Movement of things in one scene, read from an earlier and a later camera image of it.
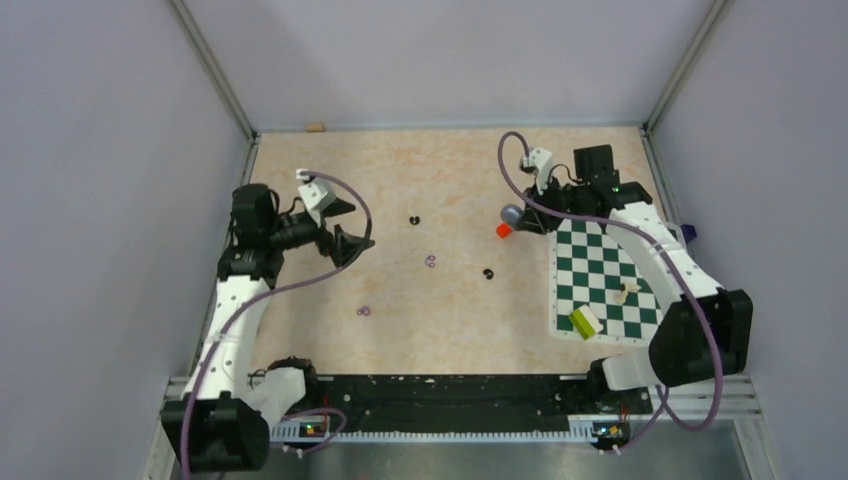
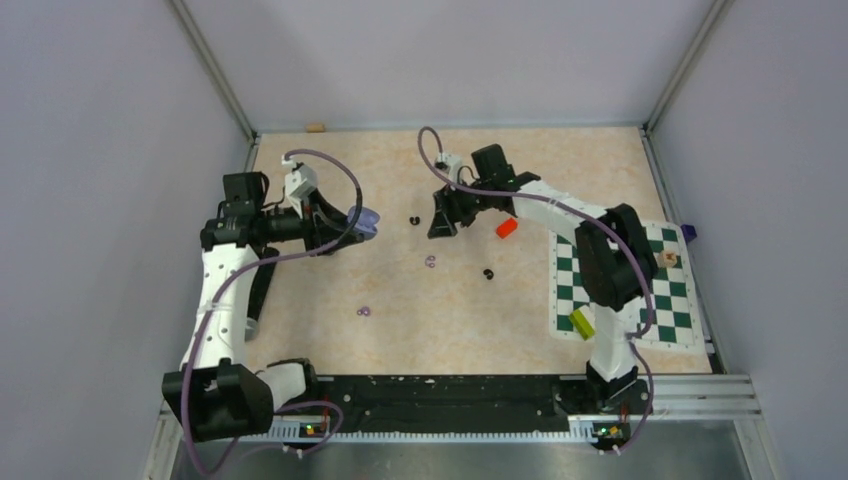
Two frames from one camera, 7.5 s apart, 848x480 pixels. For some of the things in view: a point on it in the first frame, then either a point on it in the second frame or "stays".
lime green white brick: [585, 322] stays
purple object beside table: [688, 232] stays
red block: [504, 230] stays
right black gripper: [535, 220] to [444, 224]
